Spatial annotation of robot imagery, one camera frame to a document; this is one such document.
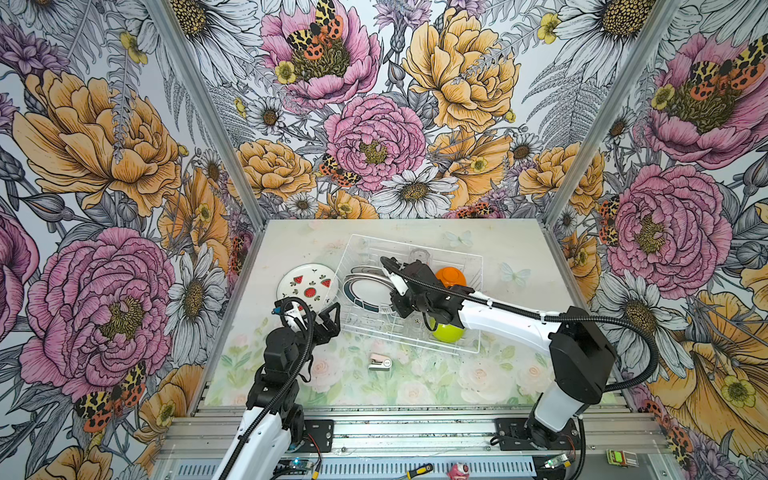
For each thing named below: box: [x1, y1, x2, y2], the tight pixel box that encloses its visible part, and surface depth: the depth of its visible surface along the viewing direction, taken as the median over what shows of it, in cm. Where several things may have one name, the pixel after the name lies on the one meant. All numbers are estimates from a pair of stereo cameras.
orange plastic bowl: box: [435, 267, 467, 288], surface depth 99 cm
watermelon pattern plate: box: [276, 263, 339, 315], surface depth 104 cm
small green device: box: [606, 448, 639, 468], surface depth 70 cm
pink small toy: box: [446, 462, 471, 480], surface depth 67 cm
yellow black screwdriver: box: [396, 463, 434, 480], surface depth 71 cm
